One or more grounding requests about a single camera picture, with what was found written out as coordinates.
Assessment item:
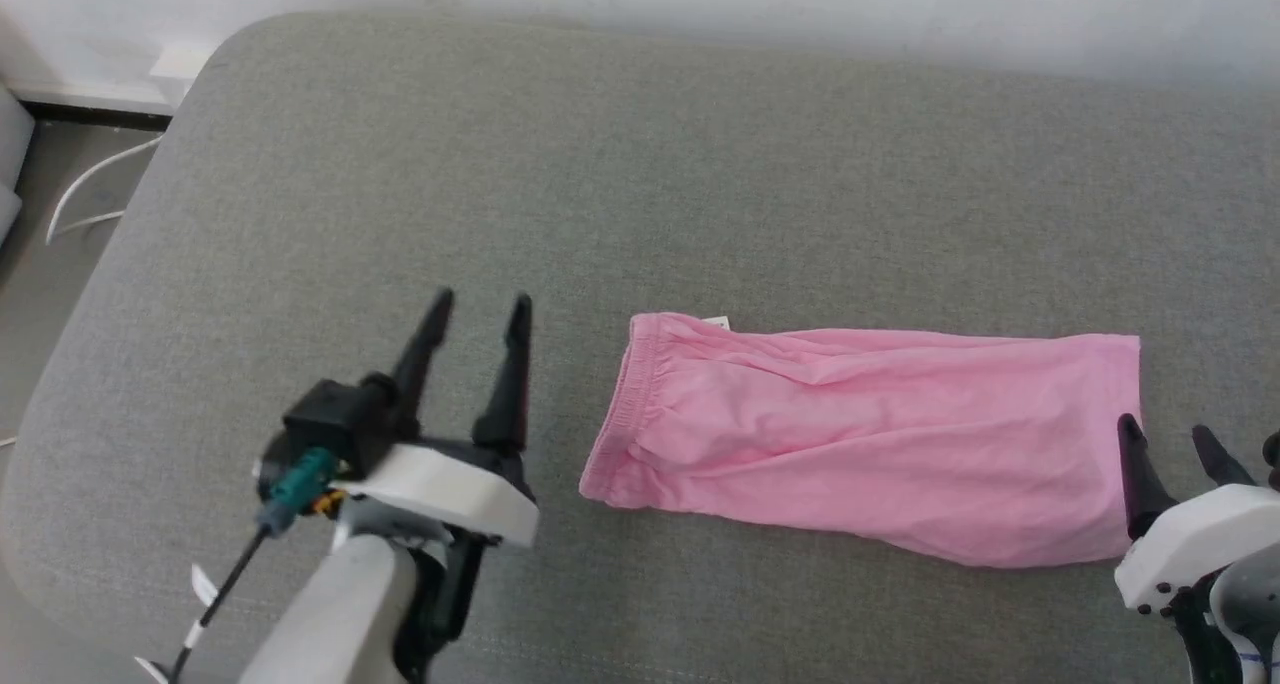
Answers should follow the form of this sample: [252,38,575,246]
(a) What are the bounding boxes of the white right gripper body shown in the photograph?
[1113,483,1280,684]

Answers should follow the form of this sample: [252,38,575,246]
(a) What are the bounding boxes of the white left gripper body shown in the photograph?
[338,438,541,681]

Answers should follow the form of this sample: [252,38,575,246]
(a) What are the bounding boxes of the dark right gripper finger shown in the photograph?
[1191,423,1258,489]
[1116,413,1178,542]

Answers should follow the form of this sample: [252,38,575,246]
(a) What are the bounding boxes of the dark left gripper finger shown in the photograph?
[471,294,534,457]
[389,288,457,439]

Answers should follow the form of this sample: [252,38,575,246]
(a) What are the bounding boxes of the pink garment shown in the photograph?
[577,311,1144,571]

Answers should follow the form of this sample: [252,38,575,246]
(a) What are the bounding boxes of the grey fabric sofa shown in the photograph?
[0,11,1280,684]

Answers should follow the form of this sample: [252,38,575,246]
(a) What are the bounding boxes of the white furniture piece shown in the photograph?
[0,84,37,247]

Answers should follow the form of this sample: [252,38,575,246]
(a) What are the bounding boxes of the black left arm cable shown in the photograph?
[135,524,273,684]

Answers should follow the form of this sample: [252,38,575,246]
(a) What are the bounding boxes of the white cable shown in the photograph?
[44,133,167,246]

